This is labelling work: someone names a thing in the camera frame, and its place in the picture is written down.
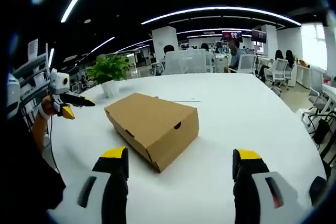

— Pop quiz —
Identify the person's left hand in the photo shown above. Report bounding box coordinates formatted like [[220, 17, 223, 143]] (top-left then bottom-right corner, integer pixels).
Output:
[[41, 95, 57, 116]]

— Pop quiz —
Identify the brown cardboard shoe box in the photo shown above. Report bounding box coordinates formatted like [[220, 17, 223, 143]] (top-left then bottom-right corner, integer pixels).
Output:
[[104, 92, 200, 174]]

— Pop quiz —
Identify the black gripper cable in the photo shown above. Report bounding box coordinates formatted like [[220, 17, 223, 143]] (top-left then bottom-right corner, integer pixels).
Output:
[[48, 115, 60, 174]]

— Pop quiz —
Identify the green potted plant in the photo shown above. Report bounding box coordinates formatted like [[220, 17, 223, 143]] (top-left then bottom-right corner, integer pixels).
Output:
[[86, 54, 132, 98]]

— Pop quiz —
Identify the person's dark clothing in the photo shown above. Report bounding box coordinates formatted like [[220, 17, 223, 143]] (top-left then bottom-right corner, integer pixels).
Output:
[[5, 113, 66, 224]]

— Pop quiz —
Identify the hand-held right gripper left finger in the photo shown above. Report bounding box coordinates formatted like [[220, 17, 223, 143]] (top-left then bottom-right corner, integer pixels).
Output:
[[47, 146, 130, 224]]

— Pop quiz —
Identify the hanging display screen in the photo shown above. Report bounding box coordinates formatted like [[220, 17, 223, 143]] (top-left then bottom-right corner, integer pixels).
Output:
[[222, 30, 242, 41], [251, 29, 268, 44]]

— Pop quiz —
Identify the white mesh office chair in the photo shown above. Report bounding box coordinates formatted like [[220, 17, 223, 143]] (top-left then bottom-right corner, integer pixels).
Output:
[[228, 54, 257, 76], [164, 49, 207, 76], [263, 58, 289, 94], [301, 69, 336, 127]]

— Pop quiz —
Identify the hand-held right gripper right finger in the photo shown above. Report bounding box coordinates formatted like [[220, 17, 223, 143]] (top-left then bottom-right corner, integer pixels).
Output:
[[232, 148, 327, 224]]

